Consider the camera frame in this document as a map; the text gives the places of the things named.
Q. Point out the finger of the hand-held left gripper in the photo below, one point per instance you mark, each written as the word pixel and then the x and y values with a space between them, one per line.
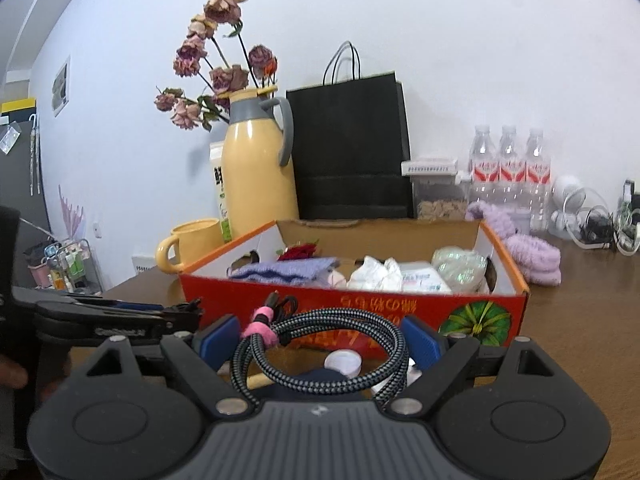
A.
pixel 130 306
pixel 150 330

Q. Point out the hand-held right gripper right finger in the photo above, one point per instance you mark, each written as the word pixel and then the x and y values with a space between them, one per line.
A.
pixel 422 342

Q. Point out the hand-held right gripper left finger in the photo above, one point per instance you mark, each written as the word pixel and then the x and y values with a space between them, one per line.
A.
pixel 220 340

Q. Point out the red orange cardboard box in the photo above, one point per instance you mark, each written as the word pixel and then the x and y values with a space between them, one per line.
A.
pixel 225 295

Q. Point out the small white jar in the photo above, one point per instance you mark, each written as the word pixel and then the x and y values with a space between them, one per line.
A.
pixel 342 361

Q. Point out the white tissue pack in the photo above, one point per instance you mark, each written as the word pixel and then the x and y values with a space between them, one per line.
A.
pixel 375 275

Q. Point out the lavender knitted cloth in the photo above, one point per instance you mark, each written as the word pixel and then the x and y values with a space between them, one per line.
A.
pixel 290 271

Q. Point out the red artificial rose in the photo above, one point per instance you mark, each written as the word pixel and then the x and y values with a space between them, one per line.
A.
pixel 300 251

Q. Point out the person's left hand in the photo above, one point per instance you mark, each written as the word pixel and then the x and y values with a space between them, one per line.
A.
pixel 12 372

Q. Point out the white box appliance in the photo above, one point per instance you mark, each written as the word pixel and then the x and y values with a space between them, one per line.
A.
pixel 146 265

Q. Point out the iridescent wrapped ball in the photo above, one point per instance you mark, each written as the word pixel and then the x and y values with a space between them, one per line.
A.
pixel 460 265

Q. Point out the yellow mug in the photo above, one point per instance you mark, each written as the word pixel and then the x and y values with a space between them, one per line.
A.
pixel 197 245

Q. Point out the clear food container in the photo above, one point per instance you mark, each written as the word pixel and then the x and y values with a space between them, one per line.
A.
pixel 440 207

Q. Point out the purple fuzzy wristband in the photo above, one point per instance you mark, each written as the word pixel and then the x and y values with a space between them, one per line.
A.
pixel 532 255
pixel 542 277

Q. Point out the purple fuzzy headband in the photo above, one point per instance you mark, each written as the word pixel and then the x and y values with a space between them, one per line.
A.
pixel 492 217

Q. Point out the white milk carton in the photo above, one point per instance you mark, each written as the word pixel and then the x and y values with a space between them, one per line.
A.
pixel 219 190

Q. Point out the dark grey panel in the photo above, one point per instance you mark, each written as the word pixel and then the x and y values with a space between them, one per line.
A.
pixel 20 170

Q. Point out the small lavender tin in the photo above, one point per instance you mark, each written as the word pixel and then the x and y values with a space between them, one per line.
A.
pixel 521 220

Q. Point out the yellow thermos jug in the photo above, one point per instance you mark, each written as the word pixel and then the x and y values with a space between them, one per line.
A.
pixel 260 175

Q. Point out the flat white box red print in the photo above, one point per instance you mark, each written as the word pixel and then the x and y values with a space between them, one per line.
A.
pixel 430 166

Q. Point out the clear water bottle red label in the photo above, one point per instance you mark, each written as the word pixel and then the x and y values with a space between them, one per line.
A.
pixel 484 170
pixel 511 170
pixel 537 175

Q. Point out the black paper bag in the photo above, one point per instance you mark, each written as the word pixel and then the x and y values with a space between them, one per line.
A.
pixel 350 150

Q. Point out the black power adapter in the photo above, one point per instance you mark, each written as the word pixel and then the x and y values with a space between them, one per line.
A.
pixel 595 225

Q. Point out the small white desk fan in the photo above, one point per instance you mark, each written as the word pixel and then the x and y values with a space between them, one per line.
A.
pixel 567 187

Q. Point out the dried pink roses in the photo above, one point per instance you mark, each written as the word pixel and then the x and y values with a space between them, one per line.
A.
pixel 227 77

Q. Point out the small black device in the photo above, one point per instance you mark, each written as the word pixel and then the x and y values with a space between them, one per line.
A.
pixel 628 192

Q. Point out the white wall socket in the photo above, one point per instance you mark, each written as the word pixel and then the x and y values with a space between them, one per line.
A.
pixel 97 231

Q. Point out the purple flower wall sticker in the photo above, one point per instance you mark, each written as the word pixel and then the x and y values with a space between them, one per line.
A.
pixel 72 215

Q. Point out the framed wall picture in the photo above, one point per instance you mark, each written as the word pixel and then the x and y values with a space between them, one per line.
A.
pixel 61 85

